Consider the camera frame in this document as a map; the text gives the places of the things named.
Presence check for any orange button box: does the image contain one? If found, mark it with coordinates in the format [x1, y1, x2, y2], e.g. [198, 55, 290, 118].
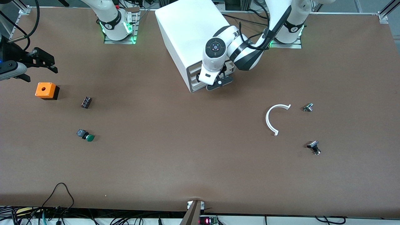
[35, 82, 60, 100]

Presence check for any green push button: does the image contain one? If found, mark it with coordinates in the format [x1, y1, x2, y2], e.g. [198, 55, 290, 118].
[76, 129, 95, 142]

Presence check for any white curved plastic piece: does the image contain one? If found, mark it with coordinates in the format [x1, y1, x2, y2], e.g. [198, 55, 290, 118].
[266, 104, 292, 137]

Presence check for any red display device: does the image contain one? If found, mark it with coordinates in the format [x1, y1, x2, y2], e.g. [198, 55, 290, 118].
[199, 215, 219, 225]

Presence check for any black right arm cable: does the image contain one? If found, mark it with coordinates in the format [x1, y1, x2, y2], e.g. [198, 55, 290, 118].
[0, 0, 40, 52]

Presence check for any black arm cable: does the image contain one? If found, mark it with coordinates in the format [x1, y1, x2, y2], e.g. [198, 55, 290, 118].
[238, 0, 275, 51]
[0, 0, 40, 52]

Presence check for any aluminium frame profile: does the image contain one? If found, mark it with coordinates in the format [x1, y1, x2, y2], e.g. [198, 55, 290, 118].
[377, 0, 400, 25]
[0, 0, 32, 41]

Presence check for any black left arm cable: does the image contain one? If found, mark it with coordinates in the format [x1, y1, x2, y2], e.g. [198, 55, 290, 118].
[238, 0, 275, 51]

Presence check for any black base cable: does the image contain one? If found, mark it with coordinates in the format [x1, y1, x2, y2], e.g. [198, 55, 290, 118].
[221, 9, 271, 29]

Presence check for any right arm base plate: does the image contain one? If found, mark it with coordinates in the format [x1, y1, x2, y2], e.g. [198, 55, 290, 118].
[103, 8, 140, 45]

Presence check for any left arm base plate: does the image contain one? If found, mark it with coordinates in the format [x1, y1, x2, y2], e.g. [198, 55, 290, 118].
[269, 39, 303, 49]

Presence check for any black looped cable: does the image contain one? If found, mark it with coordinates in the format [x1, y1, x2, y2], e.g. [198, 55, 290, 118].
[42, 182, 75, 216]

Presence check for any black knob switch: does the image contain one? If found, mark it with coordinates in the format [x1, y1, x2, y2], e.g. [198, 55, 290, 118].
[307, 141, 322, 155]

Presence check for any camera mount strut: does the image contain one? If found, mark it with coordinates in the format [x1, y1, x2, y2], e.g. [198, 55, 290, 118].
[180, 200, 205, 225]

